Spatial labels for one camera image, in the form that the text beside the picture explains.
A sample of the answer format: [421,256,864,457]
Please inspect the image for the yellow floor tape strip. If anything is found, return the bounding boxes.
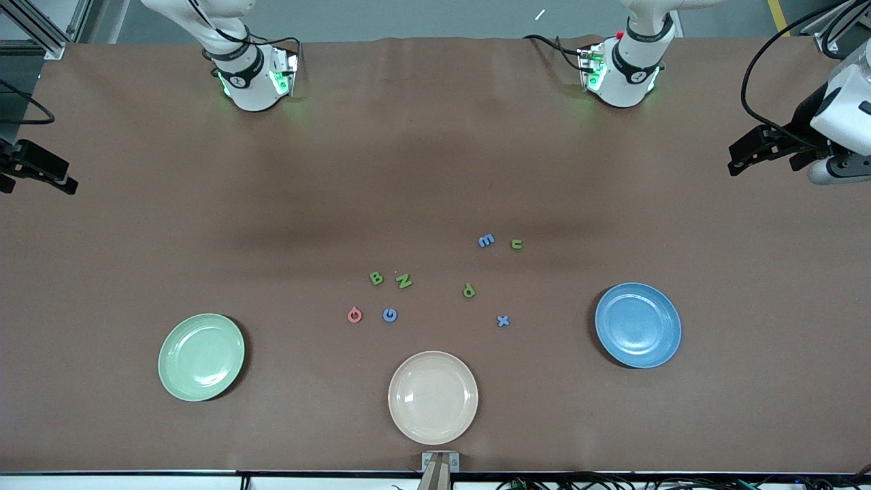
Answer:
[768,0,791,38]

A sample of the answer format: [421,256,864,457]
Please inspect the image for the blue plate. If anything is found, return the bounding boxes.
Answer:
[594,282,683,370]

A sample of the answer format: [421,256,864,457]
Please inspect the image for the light green plate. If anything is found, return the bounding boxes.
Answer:
[158,313,246,402]

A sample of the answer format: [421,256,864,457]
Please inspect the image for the brown table mat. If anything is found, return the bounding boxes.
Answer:
[0,34,871,475]

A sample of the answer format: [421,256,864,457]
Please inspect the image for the beige plate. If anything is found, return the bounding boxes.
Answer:
[388,350,479,446]

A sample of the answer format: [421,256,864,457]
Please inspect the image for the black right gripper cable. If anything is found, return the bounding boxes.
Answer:
[0,78,55,125]

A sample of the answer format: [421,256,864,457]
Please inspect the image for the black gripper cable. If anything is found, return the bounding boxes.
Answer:
[0,78,55,125]
[740,0,871,150]

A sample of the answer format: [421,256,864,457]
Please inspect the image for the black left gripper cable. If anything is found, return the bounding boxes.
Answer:
[740,0,871,150]

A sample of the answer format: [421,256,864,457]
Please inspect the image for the aluminium frame extrusion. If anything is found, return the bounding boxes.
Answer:
[800,3,851,35]
[0,0,69,61]
[65,0,96,45]

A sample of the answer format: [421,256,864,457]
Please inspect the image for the black left arm base cable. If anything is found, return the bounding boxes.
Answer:
[523,34,587,73]

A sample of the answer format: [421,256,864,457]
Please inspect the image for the black arm base cable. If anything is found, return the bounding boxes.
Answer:
[523,34,587,73]
[242,20,301,76]

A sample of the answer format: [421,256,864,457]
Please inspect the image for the black right arm base cable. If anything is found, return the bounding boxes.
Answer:
[242,20,301,76]

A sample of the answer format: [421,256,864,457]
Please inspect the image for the black tangled cables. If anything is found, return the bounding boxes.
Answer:
[495,473,871,490]

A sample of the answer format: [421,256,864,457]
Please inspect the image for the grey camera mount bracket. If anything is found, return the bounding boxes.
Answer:
[418,452,461,490]

